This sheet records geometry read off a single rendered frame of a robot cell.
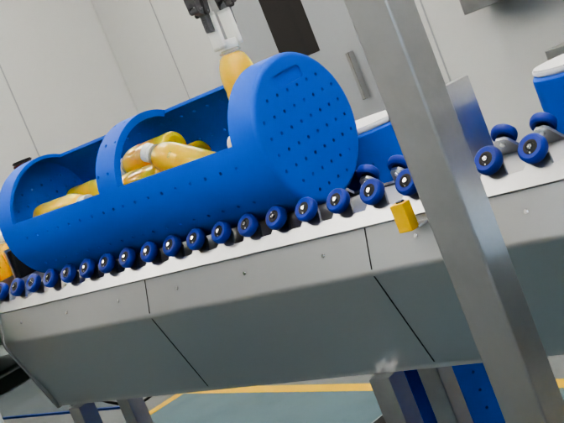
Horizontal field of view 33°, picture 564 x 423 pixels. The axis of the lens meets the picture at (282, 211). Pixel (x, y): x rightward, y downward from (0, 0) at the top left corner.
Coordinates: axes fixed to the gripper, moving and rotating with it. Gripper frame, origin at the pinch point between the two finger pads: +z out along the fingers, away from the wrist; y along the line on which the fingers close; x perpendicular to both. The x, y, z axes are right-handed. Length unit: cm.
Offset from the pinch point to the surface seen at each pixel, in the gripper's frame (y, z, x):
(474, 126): 2, 31, -42
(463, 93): 2.5, 25.0, -42.2
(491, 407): 29, 95, -7
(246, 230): -11.2, 35.8, 2.3
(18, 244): -14, 26, 71
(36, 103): 294, -31, 474
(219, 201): -11.9, 29.2, 5.4
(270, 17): 348, -23, 280
